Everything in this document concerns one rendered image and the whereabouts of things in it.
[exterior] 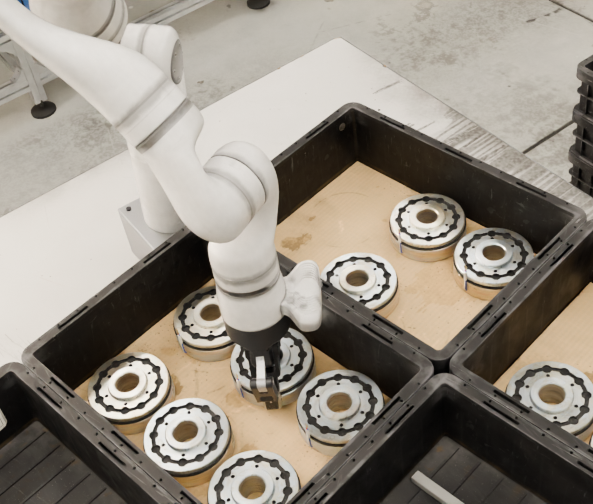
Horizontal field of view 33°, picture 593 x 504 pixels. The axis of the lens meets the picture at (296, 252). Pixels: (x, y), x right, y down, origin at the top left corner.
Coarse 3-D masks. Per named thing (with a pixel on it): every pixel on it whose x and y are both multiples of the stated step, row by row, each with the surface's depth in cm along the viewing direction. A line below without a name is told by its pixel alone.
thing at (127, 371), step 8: (128, 368) 121; (136, 368) 121; (112, 376) 121; (120, 376) 121; (136, 376) 121; (144, 376) 120; (112, 384) 120; (144, 384) 119; (112, 392) 119; (120, 392) 119; (128, 392) 119; (136, 392) 118; (120, 400) 118; (128, 400) 118
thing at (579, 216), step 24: (336, 120) 140; (384, 120) 140; (432, 144) 134; (480, 168) 129; (528, 192) 125; (576, 216) 121; (552, 240) 119; (288, 264) 121; (528, 264) 117; (336, 288) 118; (504, 288) 114; (360, 312) 115; (480, 312) 112; (408, 336) 111; (456, 336) 110; (432, 360) 109
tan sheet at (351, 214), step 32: (320, 192) 145; (352, 192) 144; (384, 192) 143; (416, 192) 142; (288, 224) 141; (320, 224) 140; (352, 224) 139; (384, 224) 138; (288, 256) 136; (320, 256) 136; (384, 256) 134; (416, 288) 129; (448, 288) 129; (416, 320) 126; (448, 320) 125
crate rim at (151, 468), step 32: (160, 256) 125; (64, 320) 119; (352, 320) 114; (32, 352) 116; (416, 352) 110; (64, 384) 112; (416, 384) 107; (96, 416) 109; (384, 416) 104; (128, 448) 105; (352, 448) 102; (160, 480) 102; (320, 480) 100
